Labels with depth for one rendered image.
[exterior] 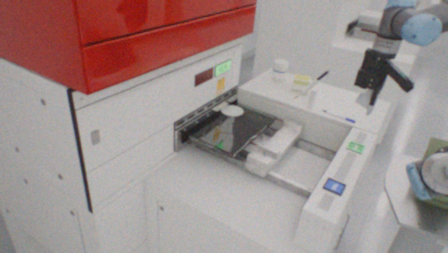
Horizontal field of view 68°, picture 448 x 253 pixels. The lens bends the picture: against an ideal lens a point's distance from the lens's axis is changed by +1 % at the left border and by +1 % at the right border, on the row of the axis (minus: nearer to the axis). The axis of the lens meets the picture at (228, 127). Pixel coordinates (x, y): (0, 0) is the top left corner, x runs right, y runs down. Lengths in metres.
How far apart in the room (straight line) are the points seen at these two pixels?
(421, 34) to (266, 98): 0.72
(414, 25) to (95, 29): 0.75
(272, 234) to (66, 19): 0.77
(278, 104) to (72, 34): 0.93
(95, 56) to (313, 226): 0.69
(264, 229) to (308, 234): 0.14
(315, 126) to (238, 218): 0.57
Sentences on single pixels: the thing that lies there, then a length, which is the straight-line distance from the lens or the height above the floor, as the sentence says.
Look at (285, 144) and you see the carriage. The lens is 1.31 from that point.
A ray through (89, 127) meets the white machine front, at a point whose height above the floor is 1.11.
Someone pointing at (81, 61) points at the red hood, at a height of 1.31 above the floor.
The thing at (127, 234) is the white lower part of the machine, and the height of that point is 0.63.
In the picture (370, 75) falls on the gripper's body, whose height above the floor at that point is 1.24.
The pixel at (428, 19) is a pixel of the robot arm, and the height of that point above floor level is 1.43.
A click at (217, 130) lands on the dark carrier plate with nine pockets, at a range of 1.29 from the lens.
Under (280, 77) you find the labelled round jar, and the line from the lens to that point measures 1.63.
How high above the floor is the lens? 1.58
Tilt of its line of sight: 31 degrees down
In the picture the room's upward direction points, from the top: 6 degrees clockwise
